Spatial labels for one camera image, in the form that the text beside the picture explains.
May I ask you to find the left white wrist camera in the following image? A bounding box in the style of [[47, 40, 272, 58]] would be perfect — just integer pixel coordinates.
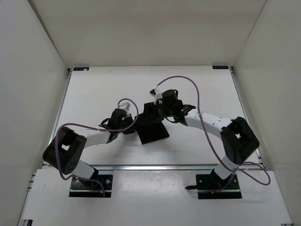
[[118, 102, 131, 117]]

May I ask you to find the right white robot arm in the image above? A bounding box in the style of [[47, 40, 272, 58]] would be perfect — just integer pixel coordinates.
[[140, 89, 260, 189]]

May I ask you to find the right aluminium side rail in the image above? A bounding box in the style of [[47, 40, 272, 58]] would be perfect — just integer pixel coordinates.
[[230, 66, 265, 168]]

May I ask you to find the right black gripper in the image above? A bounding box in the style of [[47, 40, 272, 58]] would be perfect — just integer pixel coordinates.
[[139, 101, 174, 125]]

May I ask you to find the black skirt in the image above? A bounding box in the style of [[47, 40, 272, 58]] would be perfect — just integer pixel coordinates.
[[134, 113, 170, 145]]

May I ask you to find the left blue corner label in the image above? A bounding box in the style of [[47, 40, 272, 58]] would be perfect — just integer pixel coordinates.
[[73, 67, 89, 71]]

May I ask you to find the left aluminium side rail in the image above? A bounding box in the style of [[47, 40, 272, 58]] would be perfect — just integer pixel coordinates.
[[42, 68, 72, 165]]

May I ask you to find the blue corner label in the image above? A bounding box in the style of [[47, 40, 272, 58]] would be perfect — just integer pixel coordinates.
[[212, 65, 229, 70], [73, 67, 89, 71]]

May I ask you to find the right blue corner label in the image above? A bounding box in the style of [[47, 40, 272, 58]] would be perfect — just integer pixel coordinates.
[[212, 65, 229, 70]]

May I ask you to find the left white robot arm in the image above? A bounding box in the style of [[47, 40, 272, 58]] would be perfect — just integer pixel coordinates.
[[42, 108, 136, 189]]

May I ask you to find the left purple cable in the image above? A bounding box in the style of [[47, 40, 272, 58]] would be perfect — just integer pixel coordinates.
[[56, 98, 139, 193]]

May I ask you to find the aluminium side rail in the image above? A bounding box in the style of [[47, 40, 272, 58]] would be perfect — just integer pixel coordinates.
[[230, 66, 265, 168], [42, 68, 72, 165]]

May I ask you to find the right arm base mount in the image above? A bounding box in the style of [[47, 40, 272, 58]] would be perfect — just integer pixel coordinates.
[[185, 170, 242, 200]]

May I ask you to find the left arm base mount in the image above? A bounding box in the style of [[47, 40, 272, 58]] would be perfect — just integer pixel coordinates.
[[69, 171, 113, 198]]

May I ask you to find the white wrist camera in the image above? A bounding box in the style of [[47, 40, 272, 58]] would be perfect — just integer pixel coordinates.
[[118, 102, 131, 117], [150, 88, 162, 105]]

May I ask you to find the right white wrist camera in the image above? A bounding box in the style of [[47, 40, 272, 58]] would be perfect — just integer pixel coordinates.
[[150, 88, 162, 105]]

